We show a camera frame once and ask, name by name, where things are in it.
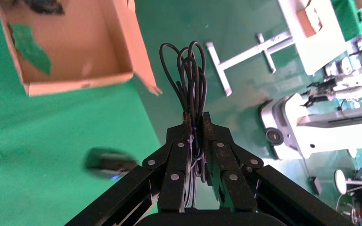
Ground white robot arm black gripper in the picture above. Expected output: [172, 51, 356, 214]
[305, 93, 327, 109]
[306, 78, 336, 94]

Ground large open cardboard box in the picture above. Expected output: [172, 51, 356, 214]
[0, 0, 164, 97]

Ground thin black USB cable bundle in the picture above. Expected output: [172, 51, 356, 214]
[159, 40, 208, 209]

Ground small cardboard box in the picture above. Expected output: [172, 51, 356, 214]
[296, 0, 323, 38]

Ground white wheeled robot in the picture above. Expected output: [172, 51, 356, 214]
[260, 61, 362, 161]

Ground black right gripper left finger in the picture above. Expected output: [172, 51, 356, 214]
[65, 112, 192, 226]

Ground green table cloth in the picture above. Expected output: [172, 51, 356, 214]
[0, 0, 164, 226]

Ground thick black power cable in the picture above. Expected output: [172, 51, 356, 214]
[23, 0, 66, 16]

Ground white height-adjustable table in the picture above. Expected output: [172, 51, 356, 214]
[205, 0, 352, 97]

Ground white floor stand with pole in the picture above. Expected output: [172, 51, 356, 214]
[333, 169, 362, 196]

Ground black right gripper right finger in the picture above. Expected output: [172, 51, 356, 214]
[201, 112, 354, 226]

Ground black power adapter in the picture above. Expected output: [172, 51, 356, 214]
[308, 176, 324, 197]

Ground black computer mouse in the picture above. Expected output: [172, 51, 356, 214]
[83, 147, 139, 181]

